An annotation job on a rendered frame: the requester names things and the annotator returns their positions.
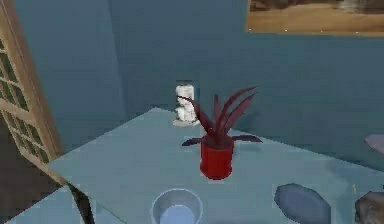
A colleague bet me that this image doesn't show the pale blue dining table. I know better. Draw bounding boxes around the pale blue dining table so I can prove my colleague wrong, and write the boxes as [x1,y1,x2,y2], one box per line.
[48,106,384,224]

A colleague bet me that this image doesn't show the red potted house plant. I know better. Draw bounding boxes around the red potted house plant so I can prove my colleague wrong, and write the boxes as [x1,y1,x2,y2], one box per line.
[177,86,264,181]

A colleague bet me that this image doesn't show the pale blue bowl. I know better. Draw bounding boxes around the pale blue bowl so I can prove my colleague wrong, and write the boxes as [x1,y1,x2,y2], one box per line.
[150,188,204,224]

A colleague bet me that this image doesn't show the blue-grey oval plate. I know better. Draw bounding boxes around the blue-grey oval plate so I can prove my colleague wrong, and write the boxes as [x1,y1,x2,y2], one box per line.
[273,183,332,224]

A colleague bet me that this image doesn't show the framed brown landscape picture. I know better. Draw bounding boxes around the framed brown landscape picture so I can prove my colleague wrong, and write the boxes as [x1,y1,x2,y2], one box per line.
[245,0,384,37]

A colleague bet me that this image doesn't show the wooden framed window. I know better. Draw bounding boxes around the wooden framed window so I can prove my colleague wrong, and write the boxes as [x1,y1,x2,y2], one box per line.
[0,0,68,186]

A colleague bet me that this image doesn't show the pale grey flat object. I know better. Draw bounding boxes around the pale grey flat object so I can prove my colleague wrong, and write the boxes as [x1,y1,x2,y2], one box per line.
[363,134,384,156]

